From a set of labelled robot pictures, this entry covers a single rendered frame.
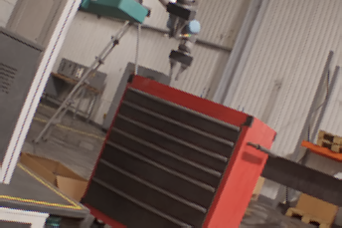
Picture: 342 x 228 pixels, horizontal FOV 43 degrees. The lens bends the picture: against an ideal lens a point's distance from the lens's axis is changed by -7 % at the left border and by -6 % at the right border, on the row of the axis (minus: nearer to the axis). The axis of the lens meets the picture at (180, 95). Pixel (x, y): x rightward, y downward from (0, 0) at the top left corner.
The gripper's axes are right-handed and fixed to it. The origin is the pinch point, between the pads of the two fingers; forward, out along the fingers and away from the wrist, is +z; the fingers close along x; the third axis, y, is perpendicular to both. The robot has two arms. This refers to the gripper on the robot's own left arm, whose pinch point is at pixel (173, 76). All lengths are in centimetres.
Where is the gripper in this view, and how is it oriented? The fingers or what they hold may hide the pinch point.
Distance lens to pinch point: 258.3
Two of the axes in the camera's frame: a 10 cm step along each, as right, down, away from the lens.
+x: -9.2, -3.7, 1.1
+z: -3.7, 9.2, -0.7
